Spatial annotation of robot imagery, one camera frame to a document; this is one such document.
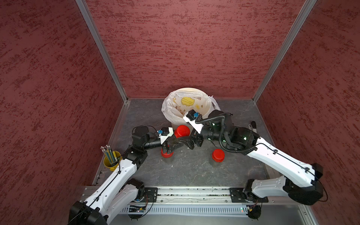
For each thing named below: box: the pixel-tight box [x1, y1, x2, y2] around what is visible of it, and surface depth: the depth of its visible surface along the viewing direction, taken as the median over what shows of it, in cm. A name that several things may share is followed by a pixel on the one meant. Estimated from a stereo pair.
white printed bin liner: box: [161, 90, 221, 123], surface depth 87 cm
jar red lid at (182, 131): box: [174, 124, 191, 139], surface depth 60 cm
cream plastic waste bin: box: [162, 87, 211, 132], surface depth 87 cm
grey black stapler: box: [250, 120, 258, 134], surface depth 100 cm
